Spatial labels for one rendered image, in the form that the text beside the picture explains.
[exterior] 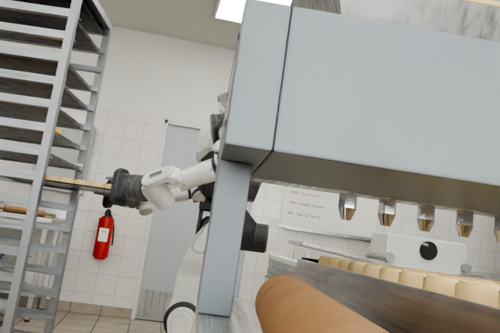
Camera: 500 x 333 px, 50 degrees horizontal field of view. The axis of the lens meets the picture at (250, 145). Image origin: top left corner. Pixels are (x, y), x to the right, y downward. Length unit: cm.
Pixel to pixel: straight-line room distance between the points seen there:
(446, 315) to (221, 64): 571
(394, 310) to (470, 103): 26
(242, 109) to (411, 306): 25
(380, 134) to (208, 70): 544
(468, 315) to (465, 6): 45
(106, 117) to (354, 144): 533
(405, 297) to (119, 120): 546
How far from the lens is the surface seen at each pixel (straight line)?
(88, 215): 573
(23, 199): 207
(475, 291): 41
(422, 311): 40
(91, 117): 249
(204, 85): 592
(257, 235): 209
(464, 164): 60
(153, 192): 172
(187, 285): 211
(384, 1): 69
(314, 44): 58
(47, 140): 204
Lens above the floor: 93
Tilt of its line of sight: 10 degrees up
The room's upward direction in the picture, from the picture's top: 8 degrees clockwise
